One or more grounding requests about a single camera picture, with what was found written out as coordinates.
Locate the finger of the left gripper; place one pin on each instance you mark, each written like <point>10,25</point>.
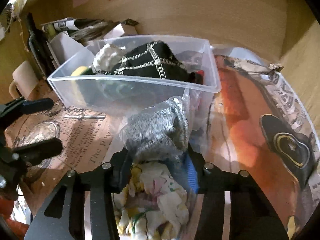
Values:
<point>13,110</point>
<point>34,154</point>

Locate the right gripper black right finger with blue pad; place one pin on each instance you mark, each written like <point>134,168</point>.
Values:
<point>252,215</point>

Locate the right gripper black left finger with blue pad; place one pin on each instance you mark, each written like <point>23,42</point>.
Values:
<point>62,215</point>

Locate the grey sock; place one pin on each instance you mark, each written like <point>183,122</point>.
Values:
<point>158,133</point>

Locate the white cloth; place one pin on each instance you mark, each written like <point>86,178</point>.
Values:
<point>107,58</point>

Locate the black pouch with silver chain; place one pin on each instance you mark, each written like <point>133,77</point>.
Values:
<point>156,60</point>

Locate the white beige mug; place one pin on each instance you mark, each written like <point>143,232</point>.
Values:
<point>24,81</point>

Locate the vintage newspaper print mat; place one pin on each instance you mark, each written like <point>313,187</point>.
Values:
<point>85,143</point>

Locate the colourful patterned cloth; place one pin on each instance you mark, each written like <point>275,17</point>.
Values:
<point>153,204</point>

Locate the silver metal pin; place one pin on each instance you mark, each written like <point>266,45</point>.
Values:
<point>83,116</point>

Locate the dark wine bottle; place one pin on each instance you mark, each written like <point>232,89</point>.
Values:
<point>39,48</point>

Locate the yellow green sponge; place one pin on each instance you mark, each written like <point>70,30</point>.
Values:
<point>75,84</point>

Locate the white paper box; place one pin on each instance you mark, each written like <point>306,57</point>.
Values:
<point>64,47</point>

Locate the orange car poster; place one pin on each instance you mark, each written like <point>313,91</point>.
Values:
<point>260,125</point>

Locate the clear plastic storage box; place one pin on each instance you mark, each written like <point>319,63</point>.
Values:
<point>127,95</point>

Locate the stack of magazines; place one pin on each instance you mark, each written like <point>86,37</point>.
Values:
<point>83,29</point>

